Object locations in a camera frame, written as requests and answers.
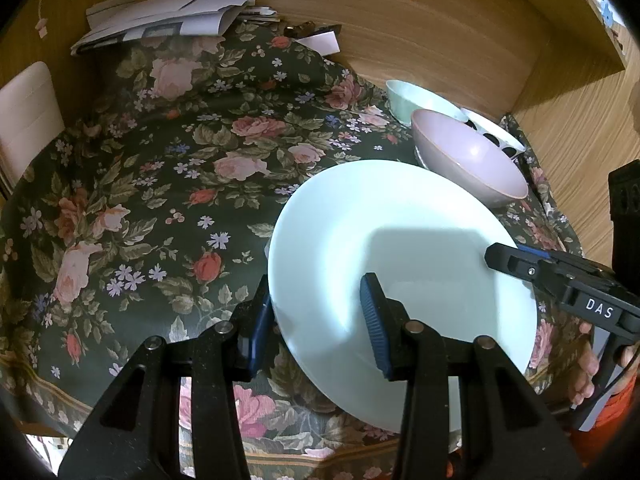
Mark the pink lidded mug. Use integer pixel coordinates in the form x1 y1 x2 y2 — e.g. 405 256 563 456
0 61 66 186

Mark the dark floral tablecloth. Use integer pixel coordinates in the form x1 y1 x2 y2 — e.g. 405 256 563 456
0 25 583 480

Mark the stack of white papers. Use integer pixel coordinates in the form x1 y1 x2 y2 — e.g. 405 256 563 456
70 0 258 56

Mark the white black-spotted bowl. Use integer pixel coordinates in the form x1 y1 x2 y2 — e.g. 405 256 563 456
460 107 527 158

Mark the person's right hand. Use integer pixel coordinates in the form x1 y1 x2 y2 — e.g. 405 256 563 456
569 321 601 409

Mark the white folded paper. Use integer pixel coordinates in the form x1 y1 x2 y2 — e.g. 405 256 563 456
300 30 342 56

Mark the person's orange clothing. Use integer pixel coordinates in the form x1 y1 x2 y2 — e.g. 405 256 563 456
570 375 640 480

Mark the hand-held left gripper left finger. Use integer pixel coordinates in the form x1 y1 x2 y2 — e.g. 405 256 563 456
59 274 275 480

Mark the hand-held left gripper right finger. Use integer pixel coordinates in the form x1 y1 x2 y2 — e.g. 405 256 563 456
360 272 583 480

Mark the light green bowl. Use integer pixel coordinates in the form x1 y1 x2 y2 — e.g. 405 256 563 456
385 80 468 126

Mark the pink bowl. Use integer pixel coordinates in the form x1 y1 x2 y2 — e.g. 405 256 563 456
411 108 529 209

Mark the light green plate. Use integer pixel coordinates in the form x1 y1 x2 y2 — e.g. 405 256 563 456
267 160 538 455

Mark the stack of printed cards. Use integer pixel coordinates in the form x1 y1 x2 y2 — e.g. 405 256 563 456
240 5 281 23

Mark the wooden shelf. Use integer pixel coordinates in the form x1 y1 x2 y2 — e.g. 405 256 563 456
555 0 631 68

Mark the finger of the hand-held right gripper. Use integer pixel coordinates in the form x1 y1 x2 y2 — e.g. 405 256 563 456
517 245 608 281
484 242 566 301

